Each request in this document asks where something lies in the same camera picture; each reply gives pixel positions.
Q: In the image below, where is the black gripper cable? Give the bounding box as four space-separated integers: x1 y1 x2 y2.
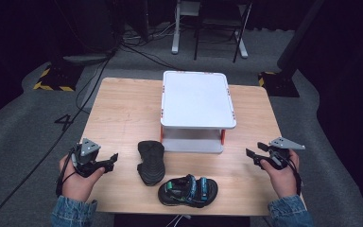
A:
56 148 78 197
287 155 303 197

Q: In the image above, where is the white desk frame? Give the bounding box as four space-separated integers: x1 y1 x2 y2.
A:
171 0 250 60

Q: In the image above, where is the long black floor cable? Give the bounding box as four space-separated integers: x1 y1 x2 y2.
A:
0 58 112 227

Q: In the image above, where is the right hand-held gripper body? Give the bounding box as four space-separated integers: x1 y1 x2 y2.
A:
261 136 306 171

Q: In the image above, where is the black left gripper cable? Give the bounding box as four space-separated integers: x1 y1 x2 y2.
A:
56 148 78 197

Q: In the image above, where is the white two-tier shoe rack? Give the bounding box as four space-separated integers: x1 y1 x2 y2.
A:
160 70 237 154

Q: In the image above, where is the black sandal with blue straps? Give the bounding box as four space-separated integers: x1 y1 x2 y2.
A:
157 174 219 208

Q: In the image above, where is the black metal chair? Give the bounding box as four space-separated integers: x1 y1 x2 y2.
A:
193 0 253 63

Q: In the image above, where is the black sandal sole up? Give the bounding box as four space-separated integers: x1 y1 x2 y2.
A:
136 140 166 187

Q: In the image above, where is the black slanted pole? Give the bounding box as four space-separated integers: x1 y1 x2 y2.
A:
277 0 326 72

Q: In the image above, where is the person's right hand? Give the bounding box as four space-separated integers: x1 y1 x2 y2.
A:
259 149 301 199

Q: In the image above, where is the white cable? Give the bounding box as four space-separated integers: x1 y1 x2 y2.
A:
165 214 192 227

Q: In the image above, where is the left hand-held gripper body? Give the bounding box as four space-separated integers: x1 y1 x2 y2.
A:
72 137 109 178

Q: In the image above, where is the bundle of floor cables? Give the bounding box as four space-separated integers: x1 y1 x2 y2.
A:
119 23 179 71

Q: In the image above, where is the grey round stand base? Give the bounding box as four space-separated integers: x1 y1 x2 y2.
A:
62 53 112 66

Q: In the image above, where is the black base with yellow stripes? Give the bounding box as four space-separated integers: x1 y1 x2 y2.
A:
258 71 301 98
32 64 85 93

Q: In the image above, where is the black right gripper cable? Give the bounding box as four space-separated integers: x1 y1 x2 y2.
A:
287 155 303 197

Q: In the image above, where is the person's left hand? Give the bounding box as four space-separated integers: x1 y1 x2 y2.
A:
59 153 106 202

